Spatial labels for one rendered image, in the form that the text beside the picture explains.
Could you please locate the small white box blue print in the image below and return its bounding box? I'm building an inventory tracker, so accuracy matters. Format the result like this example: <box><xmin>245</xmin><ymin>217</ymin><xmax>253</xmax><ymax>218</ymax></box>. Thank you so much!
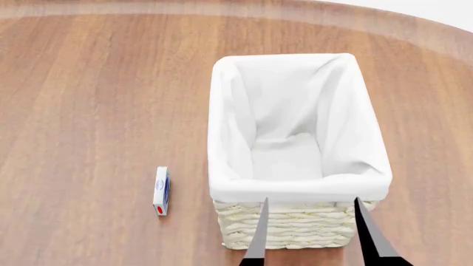
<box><xmin>152</xmin><ymin>166</ymin><xmax>172</xmax><ymax>218</ymax></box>

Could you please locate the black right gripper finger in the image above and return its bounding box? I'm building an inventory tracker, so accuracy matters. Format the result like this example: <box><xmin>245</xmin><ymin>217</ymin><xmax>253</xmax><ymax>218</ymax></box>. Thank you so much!
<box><xmin>353</xmin><ymin>196</ymin><xmax>417</xmax><ymax>266</ymax></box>

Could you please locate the white cloth basket liner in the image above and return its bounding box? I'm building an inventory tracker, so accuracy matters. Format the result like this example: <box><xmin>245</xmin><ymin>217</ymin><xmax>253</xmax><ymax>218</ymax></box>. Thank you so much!
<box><xmin>207</xmin><ymin>52</ymin><xmax>393</xmax><ymax>205</ymax></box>

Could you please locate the cream woven wicker basket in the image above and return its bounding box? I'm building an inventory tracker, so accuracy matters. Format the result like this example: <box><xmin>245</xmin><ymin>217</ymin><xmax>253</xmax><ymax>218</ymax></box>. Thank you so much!
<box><xmin>212</xmin><ymin>198</ymin><xmax>380</xmax><ymax>248</ymax></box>

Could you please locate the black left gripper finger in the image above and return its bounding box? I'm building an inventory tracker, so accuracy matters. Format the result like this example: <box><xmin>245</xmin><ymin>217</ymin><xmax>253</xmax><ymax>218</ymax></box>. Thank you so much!
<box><xmin>239</xmin><ymin>197</ymin><xmax>270</xmax><ymax>266</ymax></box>

